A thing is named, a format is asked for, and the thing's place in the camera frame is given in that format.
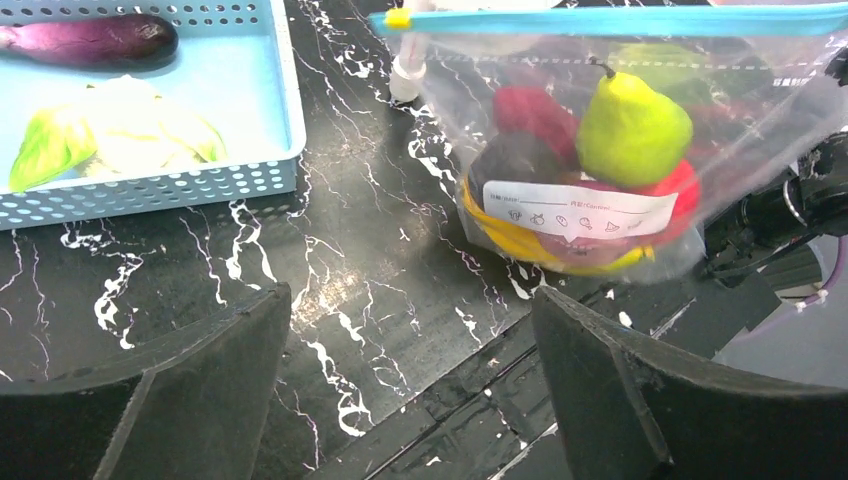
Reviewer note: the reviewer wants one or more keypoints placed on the yellow toy banana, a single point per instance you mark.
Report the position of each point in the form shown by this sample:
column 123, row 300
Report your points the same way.
column 522, row 244

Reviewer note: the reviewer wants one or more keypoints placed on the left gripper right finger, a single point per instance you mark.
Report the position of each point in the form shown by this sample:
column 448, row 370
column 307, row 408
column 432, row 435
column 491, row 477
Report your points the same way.
column 632, row 407

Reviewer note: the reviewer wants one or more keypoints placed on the long purple toy eggplant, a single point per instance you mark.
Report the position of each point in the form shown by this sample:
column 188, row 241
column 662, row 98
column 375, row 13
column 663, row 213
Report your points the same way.
column 132, row 40

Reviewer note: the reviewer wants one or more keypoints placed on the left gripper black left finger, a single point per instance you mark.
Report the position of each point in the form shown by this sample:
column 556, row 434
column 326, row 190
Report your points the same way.
column 191, row 404

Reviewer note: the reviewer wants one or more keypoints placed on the dark brown toy mangosteen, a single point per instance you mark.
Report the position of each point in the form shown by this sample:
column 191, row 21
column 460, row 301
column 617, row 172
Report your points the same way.
column 516, row 156

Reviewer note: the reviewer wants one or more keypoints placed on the green toy pear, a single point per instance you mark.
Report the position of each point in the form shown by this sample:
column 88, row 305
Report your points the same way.
column 630, row 134

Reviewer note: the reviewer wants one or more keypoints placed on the red toy apple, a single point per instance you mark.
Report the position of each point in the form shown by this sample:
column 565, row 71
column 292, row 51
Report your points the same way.
column 682, row 181

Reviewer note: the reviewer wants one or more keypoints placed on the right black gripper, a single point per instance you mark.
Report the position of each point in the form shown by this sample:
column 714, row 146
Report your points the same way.
column 794, row 161

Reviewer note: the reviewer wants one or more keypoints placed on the green white toy cabbage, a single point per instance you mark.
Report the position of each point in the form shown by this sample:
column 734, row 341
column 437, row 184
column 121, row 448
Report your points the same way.
column 122, row 126

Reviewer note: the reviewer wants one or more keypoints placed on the light blue plastic basket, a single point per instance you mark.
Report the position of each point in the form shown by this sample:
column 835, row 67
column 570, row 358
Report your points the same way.
column 234, row 66

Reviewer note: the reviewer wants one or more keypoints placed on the clear zip top bag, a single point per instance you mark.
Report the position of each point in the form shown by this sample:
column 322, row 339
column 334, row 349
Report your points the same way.
column 679, row 49

